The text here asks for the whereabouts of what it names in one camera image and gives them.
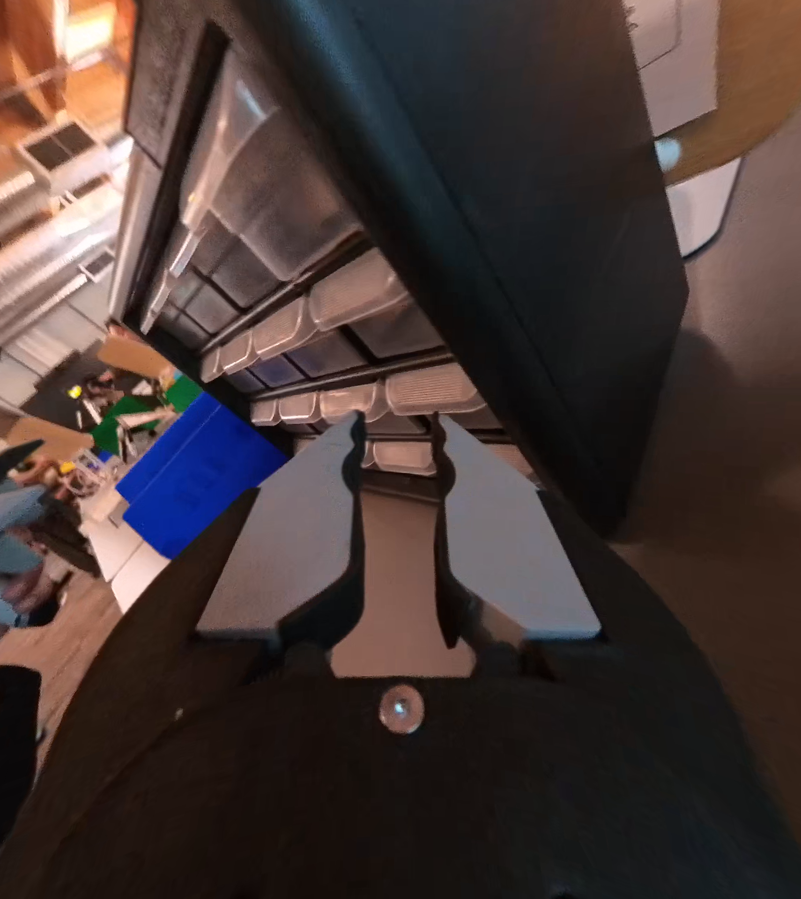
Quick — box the grid of clear drawers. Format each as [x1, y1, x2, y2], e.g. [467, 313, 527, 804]
[141, 49, 542, 486]

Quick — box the white ceiling vent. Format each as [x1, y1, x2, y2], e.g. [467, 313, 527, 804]
[17, 121, 103, 177]

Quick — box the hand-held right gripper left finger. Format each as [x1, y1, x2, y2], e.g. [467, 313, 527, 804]
[195, 411, 368, 654]

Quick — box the blue plastic bin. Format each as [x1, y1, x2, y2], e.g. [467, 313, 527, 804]
[116, 392, 292, 559]

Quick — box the black drawer cabinet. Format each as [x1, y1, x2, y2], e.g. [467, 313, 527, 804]
[109, 0, 690, 538]

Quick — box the cardboard box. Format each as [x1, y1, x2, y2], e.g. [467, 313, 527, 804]
[7, 418, 96, 457]
[98, 336, 177, 383]

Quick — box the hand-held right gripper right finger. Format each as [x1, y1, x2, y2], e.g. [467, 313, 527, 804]
[430, 413, 602, 650]

